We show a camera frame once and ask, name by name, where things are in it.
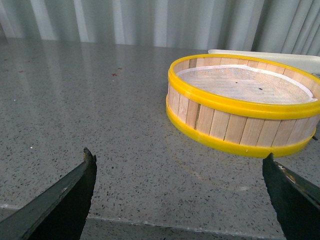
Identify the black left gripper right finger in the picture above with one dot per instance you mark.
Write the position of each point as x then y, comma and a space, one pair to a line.
295, 200

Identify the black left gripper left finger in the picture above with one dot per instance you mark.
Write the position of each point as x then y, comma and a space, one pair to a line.
60, 212

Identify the cream rectangular serving tray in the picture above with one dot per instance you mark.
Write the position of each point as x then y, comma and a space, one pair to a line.
307, 63

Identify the yellow rimmed wooden steamer basket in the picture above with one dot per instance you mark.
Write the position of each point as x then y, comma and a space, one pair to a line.
237, 126

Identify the white mesh steamer liner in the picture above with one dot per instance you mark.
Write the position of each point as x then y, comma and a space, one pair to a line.
248, 84

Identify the grey pleated curtain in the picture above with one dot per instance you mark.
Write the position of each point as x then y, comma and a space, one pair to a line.
274, 26

